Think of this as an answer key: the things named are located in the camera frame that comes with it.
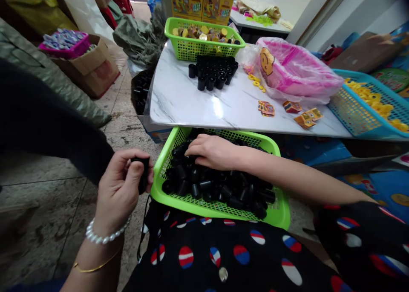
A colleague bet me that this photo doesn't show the green basket with gold pieces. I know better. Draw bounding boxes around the green basket with gold pieces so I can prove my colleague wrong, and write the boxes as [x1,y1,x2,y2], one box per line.
[164,17,247,62]

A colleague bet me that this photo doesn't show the yellow plastic rings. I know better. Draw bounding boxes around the yellow plastic rings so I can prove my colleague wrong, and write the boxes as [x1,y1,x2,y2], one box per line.
[248,74,267,93]

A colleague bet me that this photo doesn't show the blue carton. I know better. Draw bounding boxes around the blue carton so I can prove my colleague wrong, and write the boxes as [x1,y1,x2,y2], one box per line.
[138,114,175,145]

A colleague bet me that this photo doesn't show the green basket with black tubes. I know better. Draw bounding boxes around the green basket with black tubes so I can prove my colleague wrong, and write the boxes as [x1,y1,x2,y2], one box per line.
[150,126,291,231]

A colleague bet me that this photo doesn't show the small orange printed packet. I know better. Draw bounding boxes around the small orange printed packet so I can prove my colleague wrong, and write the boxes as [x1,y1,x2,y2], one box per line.
[282,101,303,114]
[306,107,324,122]
[257,100,276,117]
[293,113,317,130]

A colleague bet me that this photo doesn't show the pile of yellow plastic parts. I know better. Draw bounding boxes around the pile of yellow plastic parts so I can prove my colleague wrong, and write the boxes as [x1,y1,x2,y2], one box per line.
[344,78,409,133]

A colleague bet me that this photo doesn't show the clear bag with pink basket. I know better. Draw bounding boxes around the clear bag with pink basket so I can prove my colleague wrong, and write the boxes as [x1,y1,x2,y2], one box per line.
[242,37,346,106]

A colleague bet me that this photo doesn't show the pile of purple packets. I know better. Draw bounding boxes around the pile of purple packets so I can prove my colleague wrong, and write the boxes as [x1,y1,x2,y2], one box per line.
[43,28,86,49]

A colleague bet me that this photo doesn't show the person's body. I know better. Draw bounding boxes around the person's body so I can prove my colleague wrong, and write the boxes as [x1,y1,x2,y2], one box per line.
[123,198,409,292]

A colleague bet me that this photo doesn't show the person's right hand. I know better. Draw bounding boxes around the person's right hand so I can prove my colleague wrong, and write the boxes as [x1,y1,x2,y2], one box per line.
[184,134,253,172]

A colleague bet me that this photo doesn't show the brown cardboard box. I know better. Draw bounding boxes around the brown cardboard box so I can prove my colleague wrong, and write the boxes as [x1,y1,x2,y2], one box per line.
[50,34,121,100]

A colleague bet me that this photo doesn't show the white table with clutter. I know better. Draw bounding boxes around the white table with clutter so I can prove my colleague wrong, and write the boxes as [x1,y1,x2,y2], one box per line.
[229,0,293,35]

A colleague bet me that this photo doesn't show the single black plastic tube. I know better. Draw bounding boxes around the single black plastic tube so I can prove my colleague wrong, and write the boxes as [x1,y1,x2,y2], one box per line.
[130,157,150,195]

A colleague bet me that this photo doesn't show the olive woven sack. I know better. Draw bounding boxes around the olive woven sack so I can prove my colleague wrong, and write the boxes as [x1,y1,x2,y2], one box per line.
[0,17,112,129]

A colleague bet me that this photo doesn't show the grey-green sack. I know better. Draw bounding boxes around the grey-green sack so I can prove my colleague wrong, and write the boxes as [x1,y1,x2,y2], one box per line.
[112,4,167,70]

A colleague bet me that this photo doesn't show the stack of yellow printed cartons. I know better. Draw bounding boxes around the stack of yellow printed cartons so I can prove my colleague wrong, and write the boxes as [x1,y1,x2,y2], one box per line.
[169,0,238,26]

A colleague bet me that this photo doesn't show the person's left hand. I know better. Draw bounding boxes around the person's left hand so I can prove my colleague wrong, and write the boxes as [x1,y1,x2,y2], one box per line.
[94,148,155,225]

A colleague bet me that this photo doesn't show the black bag of tubes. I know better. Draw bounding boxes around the black bag of tubes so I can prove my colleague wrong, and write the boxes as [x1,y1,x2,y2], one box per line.
[130,69,155,116]

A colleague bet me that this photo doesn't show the heap of black tubes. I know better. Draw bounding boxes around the heap of black tubes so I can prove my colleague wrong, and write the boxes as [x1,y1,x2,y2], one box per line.
[161,129,277,220]

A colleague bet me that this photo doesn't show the pink plastic basket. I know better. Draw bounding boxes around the pink plastic basket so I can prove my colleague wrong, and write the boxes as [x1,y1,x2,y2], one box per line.
[39,29,90,60]

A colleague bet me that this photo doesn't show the pile of gold capped pieces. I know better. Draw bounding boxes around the pile of gold capped pieces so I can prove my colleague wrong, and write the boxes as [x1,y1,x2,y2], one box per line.
[172,25,242,46]

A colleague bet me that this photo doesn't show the white marble table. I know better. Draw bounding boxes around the white marble table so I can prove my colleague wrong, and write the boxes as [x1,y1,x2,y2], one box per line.
[149,39,409,142]

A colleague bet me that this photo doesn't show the cluster of upright black tubes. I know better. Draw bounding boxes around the cluster of upright black tubes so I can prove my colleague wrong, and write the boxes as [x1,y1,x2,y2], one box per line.
[187,55,239,92]

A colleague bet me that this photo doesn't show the blue plastic basket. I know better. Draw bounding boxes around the blue plastic basket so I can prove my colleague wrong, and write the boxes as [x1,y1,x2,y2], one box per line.
[328,69,409,139]

